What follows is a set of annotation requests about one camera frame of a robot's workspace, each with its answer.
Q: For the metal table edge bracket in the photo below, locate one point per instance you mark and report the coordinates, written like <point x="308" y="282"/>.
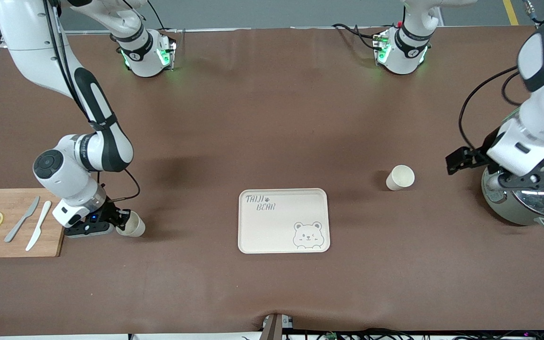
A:
<point x="276" y="326"/>

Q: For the grey-green electric pot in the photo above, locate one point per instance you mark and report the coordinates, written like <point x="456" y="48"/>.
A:
<point x="503" y="208"/>

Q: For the beige bear print tray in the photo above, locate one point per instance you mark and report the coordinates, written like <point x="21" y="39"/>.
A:
<point x="281" y="222"/>

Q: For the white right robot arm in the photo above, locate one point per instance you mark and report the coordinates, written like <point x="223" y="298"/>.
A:
<point x="31" y="47"/>

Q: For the grey plastic knife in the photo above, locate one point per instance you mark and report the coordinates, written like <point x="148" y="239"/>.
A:
<point x="19" y="223"/>

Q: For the white IKEA cup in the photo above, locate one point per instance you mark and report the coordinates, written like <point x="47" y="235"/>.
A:
<point x="135" y="226"/>
<point x="400" y="177"/>

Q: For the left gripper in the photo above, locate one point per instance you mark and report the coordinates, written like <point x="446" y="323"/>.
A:
<point x="480" y="153"/>

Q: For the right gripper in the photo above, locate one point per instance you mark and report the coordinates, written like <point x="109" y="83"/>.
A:
<point x="109" y="213"/>

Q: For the white plastic knife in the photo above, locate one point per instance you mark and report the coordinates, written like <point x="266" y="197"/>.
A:
<point x="38" y="229"/>

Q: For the brown table mat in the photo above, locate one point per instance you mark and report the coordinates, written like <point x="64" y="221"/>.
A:
<point x="272" y="293"/>

